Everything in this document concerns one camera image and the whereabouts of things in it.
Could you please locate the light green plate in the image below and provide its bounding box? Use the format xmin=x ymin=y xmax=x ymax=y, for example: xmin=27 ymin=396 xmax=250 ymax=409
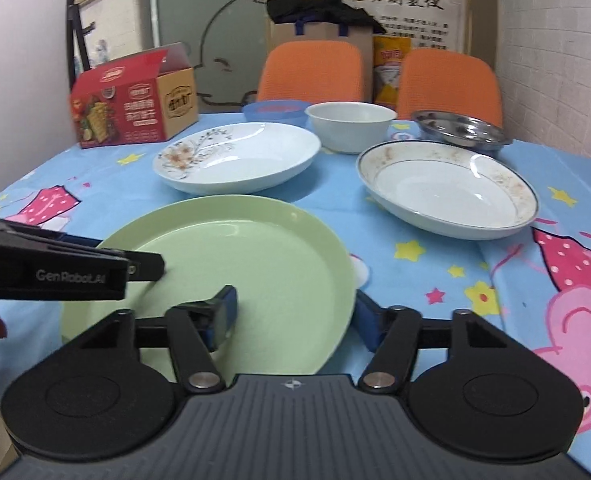
xmin=61 ymin=195 xmax=356 ymax=380

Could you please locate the black cloth on bag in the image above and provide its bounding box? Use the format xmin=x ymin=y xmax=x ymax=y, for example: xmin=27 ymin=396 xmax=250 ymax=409
xmin=266 ymin=0 xmax=387 ymax=35

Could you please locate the stainless steel bowl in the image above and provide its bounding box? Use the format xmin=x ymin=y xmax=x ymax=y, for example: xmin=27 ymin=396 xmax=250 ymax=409
xmin=411 ymin=110 xmax=512 ymax=156

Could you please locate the left orange chair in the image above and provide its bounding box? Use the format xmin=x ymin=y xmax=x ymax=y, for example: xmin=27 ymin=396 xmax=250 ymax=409
xmin=256 ymin=40 xmax=364 ymax=104

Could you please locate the blue translucent bowl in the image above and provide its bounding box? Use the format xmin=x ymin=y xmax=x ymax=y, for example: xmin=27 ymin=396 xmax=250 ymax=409
xmin=242 ymin=100 xmax=309 ymax=128

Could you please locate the yellow snack bag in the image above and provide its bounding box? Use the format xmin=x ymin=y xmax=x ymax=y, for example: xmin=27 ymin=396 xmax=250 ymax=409
xmin=373 ymin=36 xmax=411 ymax=110

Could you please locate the white floral oval plate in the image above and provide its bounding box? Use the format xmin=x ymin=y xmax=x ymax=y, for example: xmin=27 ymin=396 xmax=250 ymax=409
xmin=153 ymin=122 xmax=321 ymax=196

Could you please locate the orange chair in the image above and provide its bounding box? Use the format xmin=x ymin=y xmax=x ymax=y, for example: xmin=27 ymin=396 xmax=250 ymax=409
xmin=395 ymin=48 xmax=503 ymax=128
xmin=256 ymin=40 xmax=364 ymax=104

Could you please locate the brown paper bag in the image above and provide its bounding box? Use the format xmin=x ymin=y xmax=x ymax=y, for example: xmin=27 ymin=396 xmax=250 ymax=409
xmin=267 ymin=22 xmax=373 ymax=102

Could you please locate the right orange chair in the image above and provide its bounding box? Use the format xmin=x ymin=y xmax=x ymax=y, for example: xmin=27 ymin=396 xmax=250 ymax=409
xmin=395 ymin=48 xmax=503 ymax=128

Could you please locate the red cracker box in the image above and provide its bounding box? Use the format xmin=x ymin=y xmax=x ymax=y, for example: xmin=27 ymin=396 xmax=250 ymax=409
xmin=70 ymin=42 xmax=199 ymax=148

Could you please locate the white gold-rimmed deep plate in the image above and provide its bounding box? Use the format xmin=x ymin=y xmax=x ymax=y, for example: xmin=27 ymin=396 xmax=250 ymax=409
xmin=356 ymin=140 xmax=539 ymax=242

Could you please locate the white ribbed bowl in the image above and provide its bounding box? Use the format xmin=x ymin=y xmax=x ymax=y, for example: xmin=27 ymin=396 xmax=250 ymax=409
xmin=305 ymin=102 xmax=397 ymax=154

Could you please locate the poster with chinese text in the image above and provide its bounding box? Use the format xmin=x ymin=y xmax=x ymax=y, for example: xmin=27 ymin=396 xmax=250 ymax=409
xmin=342 ymin=0 xmax=469 ymax=53

